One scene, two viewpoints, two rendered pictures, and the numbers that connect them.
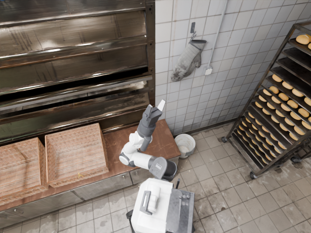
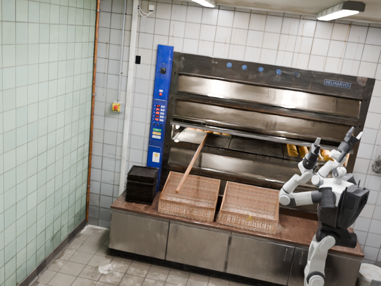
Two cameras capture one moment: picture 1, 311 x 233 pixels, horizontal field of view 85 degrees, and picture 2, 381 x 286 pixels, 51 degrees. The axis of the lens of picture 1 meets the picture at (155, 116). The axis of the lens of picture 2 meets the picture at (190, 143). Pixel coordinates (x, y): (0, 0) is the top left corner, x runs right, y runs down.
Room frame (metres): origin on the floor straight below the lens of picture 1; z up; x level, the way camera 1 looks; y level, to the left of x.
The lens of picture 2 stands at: (-2.77, -0.25, 2.37)
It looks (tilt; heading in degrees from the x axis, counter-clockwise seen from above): 16 degrees down; 27
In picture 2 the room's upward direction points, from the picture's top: 7 degrees clockwise
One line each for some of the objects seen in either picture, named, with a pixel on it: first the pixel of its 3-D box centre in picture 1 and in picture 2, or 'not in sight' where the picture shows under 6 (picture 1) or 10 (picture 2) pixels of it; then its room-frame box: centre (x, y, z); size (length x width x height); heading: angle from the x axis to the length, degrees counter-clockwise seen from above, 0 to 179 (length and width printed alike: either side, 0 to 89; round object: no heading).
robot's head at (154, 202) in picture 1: (152, 198); (339, 173); (0.21, 0.02, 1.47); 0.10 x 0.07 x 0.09; 167
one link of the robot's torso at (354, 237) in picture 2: not in sight; (337, 234); (0.23, -0.07, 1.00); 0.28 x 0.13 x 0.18; 112
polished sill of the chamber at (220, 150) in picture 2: (56, 106); (255, 155); (1.10, 0.93, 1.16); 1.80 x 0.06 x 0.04; 108
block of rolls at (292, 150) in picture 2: not in sight; (309, 150); (1.68, 0.51, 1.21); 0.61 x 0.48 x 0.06; 18
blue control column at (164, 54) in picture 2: not in sight; (174, 128); (1.63, 2.21, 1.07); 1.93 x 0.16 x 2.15; 18
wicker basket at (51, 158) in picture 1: (77, 153); (249, 206); (0.83, 0.82, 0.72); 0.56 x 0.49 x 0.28; 108
